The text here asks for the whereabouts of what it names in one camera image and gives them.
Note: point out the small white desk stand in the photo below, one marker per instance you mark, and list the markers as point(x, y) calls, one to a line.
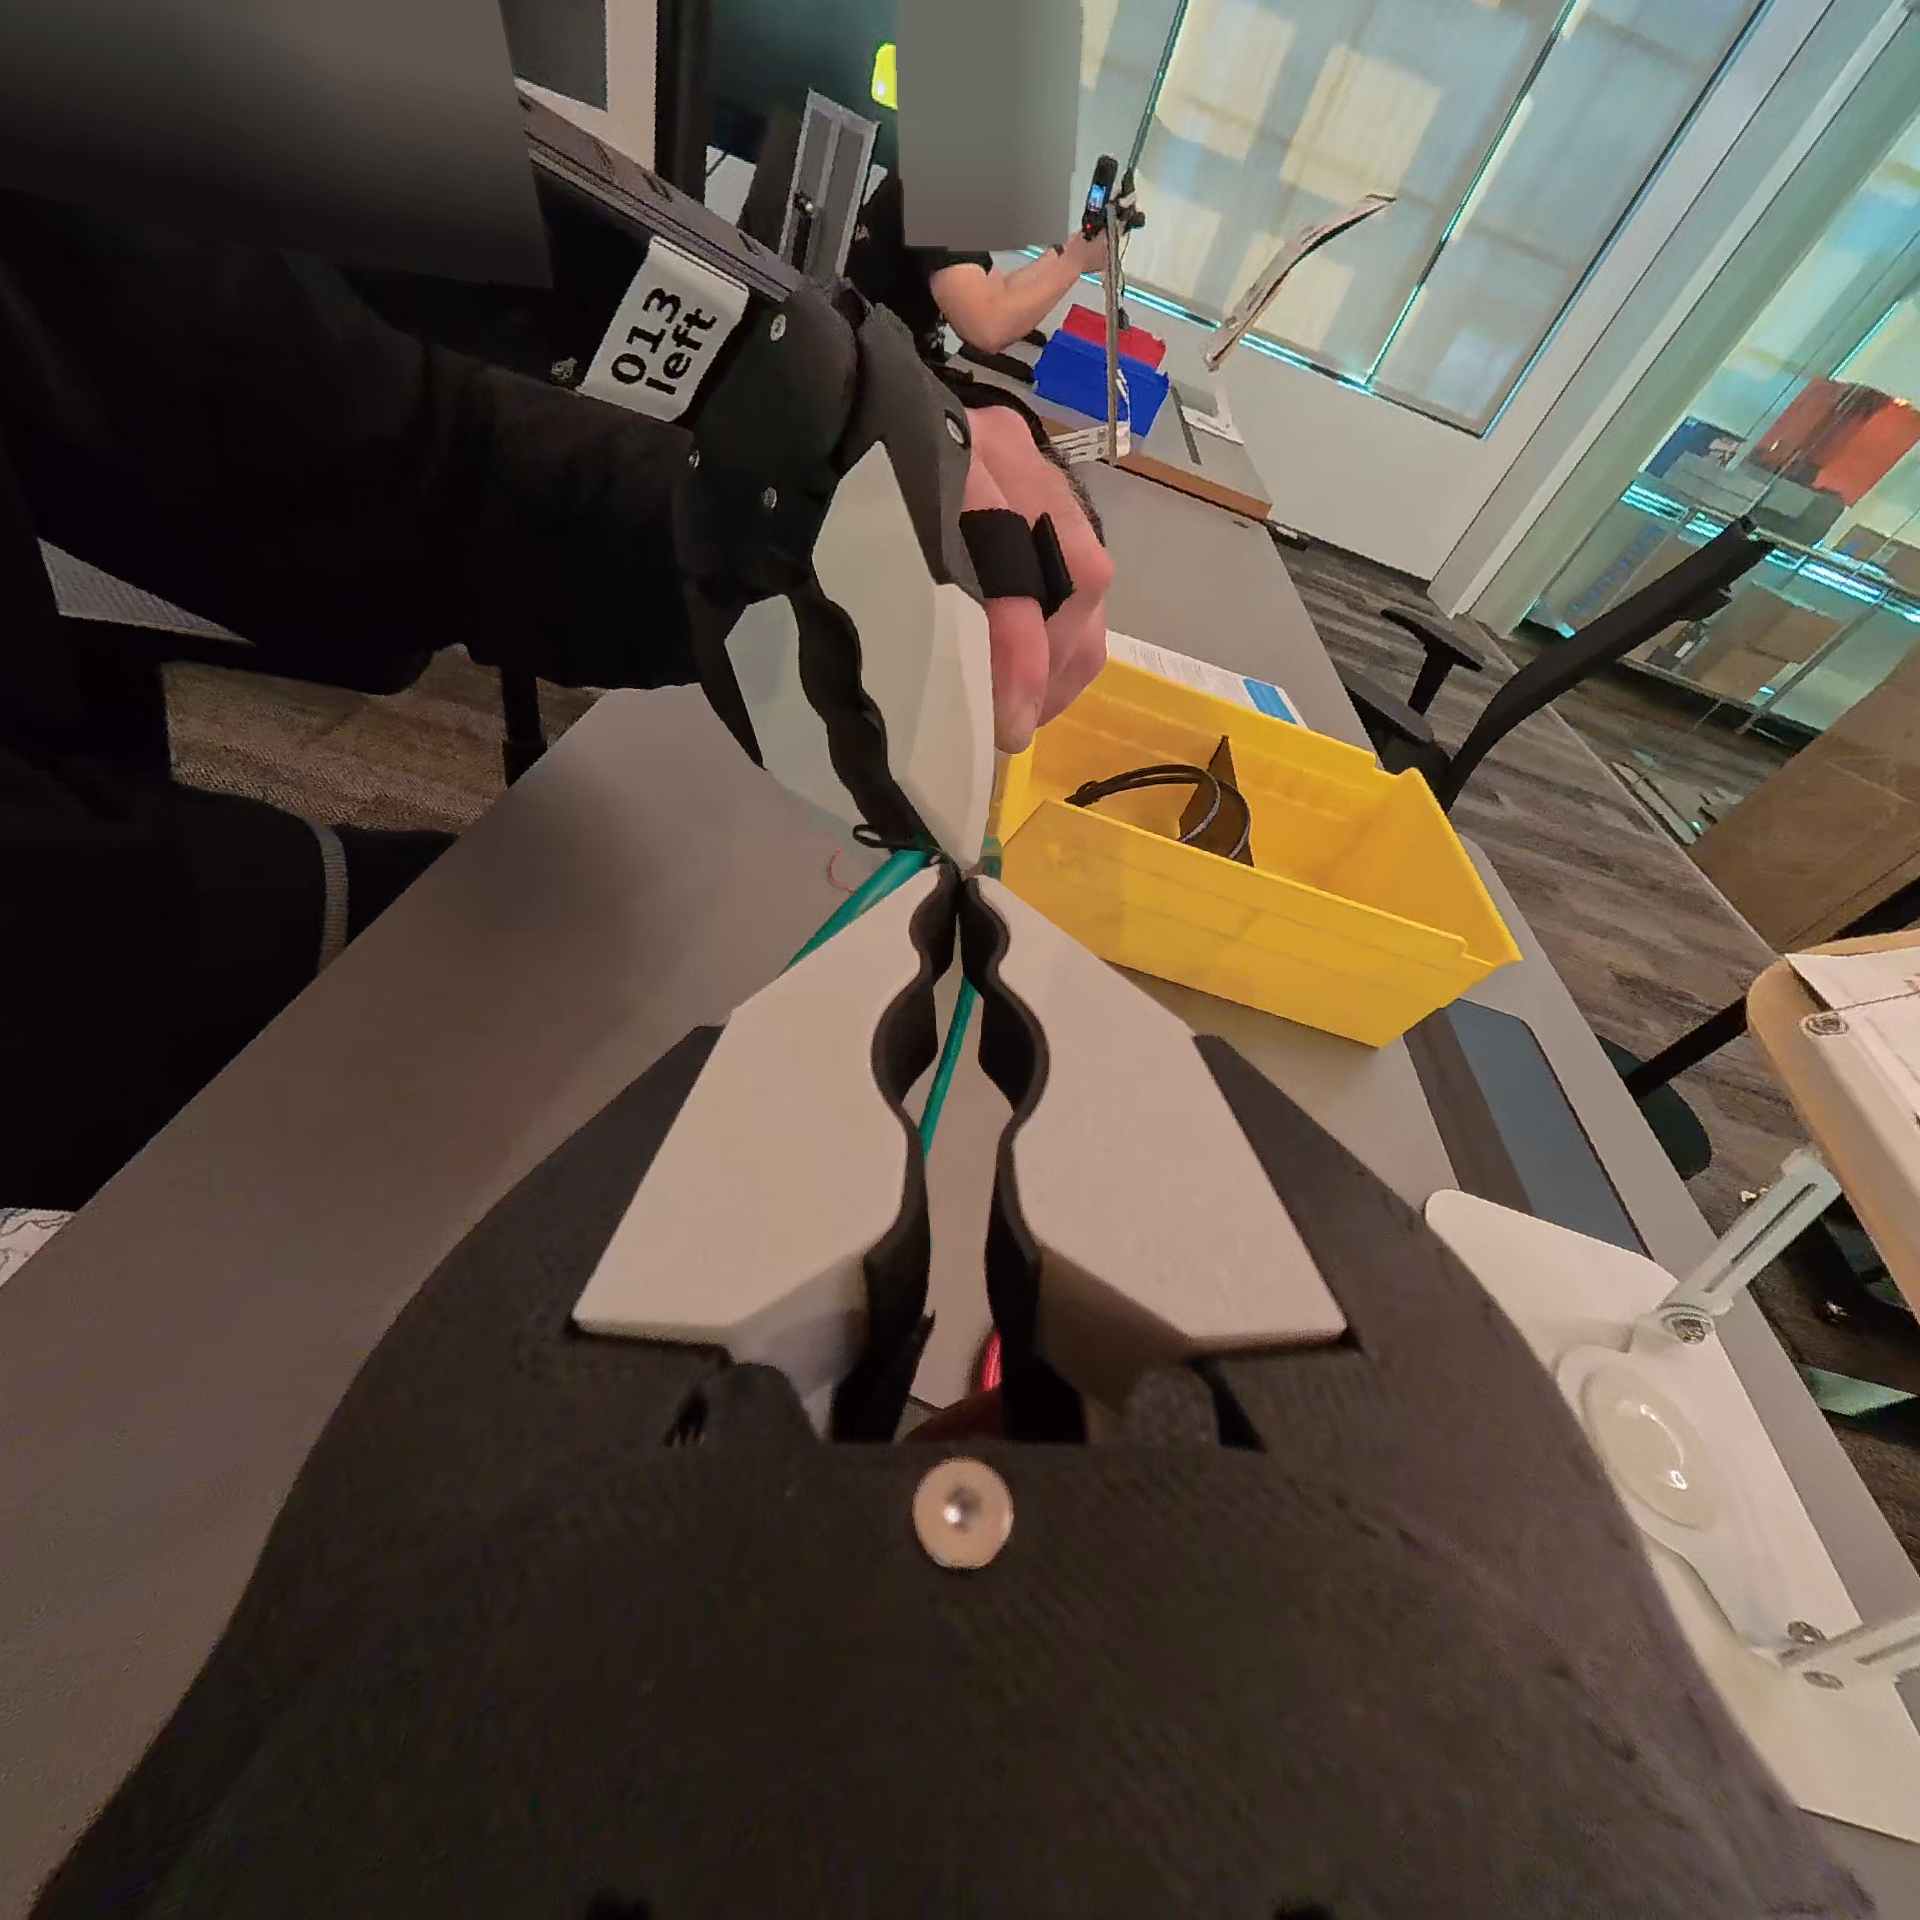
point(1089, 446)

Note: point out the yellow plastic bin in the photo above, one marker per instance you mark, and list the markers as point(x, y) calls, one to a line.
point(1277, 932)

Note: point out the person's left hand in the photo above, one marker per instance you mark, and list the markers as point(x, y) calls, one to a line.
point(1059, 662)

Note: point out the wooden edged table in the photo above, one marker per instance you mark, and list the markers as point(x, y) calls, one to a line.
point(1200, 475)

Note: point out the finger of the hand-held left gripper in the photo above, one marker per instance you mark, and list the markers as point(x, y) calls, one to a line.
point(914, 629)
point(774, 676)

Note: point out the yellow-green tag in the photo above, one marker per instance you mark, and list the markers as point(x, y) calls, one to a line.
point(886, 77)

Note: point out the red plastic bin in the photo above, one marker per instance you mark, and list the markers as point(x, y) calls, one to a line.
point(1133, 348)

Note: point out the stack of cardboard boxes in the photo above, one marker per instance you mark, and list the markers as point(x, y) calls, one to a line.
point(1829, 827)

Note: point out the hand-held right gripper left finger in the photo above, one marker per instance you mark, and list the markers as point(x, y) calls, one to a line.
point(781, 1171)

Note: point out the grey metal bracket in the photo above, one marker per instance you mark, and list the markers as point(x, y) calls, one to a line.
point(832, 165)

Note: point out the black office chair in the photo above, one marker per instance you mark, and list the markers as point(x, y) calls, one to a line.
point(1622, 646)

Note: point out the orange shelf box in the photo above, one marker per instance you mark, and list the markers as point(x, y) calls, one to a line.
point(1845, 435)

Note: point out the person's left forearm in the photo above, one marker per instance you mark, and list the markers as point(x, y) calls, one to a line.
point(375, 495)

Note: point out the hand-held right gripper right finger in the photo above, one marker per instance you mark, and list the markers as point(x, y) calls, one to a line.
point(1170, 1171)

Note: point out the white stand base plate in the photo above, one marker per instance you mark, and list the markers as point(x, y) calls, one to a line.
point(1529, 1260)

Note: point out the white paper sheet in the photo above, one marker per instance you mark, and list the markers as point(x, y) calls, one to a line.
point(1184, 676)

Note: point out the curved clear stand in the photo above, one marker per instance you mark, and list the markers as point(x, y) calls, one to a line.
point(1289, 255)

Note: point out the white document clamp plate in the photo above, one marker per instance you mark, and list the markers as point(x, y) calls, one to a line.
point(1861, 1125)

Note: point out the wooden document board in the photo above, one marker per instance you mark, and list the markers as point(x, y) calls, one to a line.
point(1779, 1051)

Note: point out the printed instruction sheet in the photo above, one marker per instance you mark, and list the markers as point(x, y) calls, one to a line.
point(1874, 998)

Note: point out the black twist tie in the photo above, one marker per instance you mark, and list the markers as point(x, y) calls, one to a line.
point(879, 834)

